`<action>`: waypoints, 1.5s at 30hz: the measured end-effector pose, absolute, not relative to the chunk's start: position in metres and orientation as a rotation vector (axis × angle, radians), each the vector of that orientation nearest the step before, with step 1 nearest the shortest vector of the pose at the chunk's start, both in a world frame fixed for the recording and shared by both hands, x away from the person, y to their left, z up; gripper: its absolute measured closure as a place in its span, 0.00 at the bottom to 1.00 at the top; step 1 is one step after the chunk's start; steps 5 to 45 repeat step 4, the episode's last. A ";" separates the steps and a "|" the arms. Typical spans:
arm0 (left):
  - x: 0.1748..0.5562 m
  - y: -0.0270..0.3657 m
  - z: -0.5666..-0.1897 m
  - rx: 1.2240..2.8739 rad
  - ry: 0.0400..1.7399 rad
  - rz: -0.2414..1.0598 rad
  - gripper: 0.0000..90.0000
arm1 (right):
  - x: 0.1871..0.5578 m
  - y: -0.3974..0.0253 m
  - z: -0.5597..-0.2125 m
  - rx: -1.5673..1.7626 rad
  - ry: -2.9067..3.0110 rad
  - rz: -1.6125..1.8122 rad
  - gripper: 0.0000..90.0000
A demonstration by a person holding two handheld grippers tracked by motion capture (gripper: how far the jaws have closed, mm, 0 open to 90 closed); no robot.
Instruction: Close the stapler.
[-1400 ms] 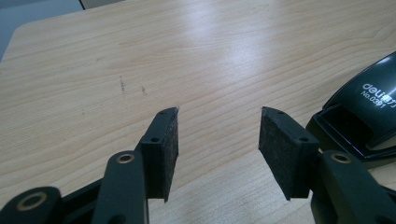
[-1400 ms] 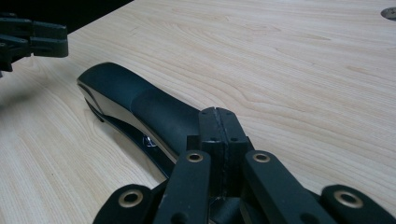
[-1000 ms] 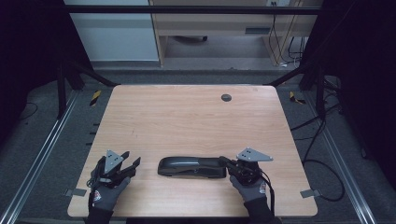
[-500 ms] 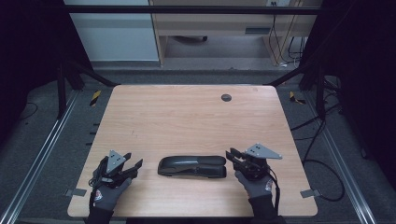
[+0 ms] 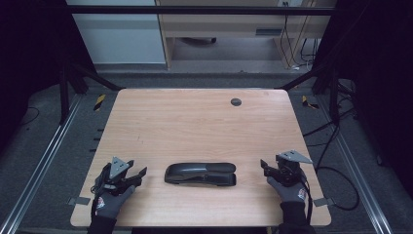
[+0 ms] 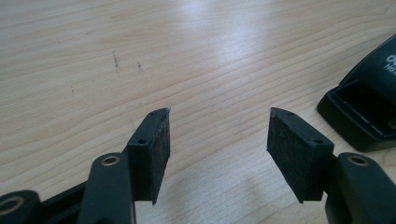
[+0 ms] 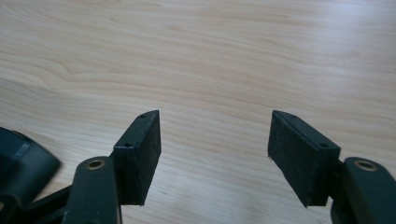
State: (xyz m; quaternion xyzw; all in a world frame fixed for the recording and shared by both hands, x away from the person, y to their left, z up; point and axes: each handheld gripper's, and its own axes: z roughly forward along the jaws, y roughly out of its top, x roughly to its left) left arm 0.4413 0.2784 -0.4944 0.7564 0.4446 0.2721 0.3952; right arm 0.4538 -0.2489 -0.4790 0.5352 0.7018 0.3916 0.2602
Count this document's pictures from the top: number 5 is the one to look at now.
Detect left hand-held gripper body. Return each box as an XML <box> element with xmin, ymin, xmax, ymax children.
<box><xmin>94</xmin><ymin>156</ymin><xmax>138</xmax><ymax>197</ymax></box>

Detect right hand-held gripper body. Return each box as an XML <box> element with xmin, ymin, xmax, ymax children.
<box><xmin>267</xmin><ymin>149</ymin><xmax>314</xmax><ymax>188</ymax></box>

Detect black stapler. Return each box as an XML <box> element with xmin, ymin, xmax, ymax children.
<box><xmin>164</xmin><ymin>162</ymin><xmax>238</xmax><ymax>188</ymax></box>

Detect person's right hand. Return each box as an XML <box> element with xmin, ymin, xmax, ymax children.
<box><xmin>266</xmin><ymin>176</ymin><xmax>310</xmax><ymax>205</ymax></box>

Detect person's left hand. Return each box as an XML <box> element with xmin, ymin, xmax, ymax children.
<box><xmin>92</xmin><ymin>184</ymin><xmax>136</xmax><ymax>221</ymax></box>

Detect white cabinet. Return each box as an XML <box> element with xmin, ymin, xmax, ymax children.
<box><xmin>65</xmin><ymin>0</ymin><xmax>168</xmax><ymax>65</ymax></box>

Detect light wooden desk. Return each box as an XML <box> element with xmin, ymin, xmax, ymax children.
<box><xmin>155</xmin><ymin>0</ymin><xmax>337</xmax><ymax>70</ymax></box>

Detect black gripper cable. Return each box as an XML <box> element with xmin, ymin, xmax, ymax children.
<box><xmin>301</xmin><ymin>175</ymin><xmax>316</xmax><ymax>226</ymax></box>

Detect grey metal table bracket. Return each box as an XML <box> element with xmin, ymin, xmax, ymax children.
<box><xmin>313</xmin><ymin>197</ymin><xmax>336</xmax><ymax>208</ymax></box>
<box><xmin>66</xmin><ymin>196</ymin><xmax>92</xmax><ymax>207</ymax></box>

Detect thick black floor cable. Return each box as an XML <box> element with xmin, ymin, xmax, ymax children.
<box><xmin>301</xmin><ymin>106</ymin><xmax>361</xmax><ymax>212</ymax></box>

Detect aluminium floor rail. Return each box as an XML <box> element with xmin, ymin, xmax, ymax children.
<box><xmin>0</xmin><ymin>94</ymin><xmax>84</xmax><ymax>234</ymax></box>
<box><xmin>316</xmin><ymin>96</ymin><xmax>394</xmax><ymax>234</ymax></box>

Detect black metal frame strut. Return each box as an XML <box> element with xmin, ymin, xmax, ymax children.
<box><xmin>276</xmin><ymin>63</ymin><xmax>343</xmax><ymax>126</ymax></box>
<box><xmin>57</xmin><ymin>60</ymin><xmax>127</xmax><ymax>125</ymax></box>

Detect thin black floor cable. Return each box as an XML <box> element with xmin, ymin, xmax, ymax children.
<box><xmin>20</xmin><ymin>105</ymin><xmax>41</xmax><ymax>127</ymax></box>

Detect hanging black desk cables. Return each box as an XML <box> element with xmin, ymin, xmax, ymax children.
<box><xmin>280</xmin><ymin>2</ymin><xmax>321</xmax><ymax>70</ymax></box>

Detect black horizontal frame bar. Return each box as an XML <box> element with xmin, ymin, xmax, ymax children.
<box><xmin>65</xmin><ymin>5</ymin><xmax>337</xmax><ymax>17</ymax></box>

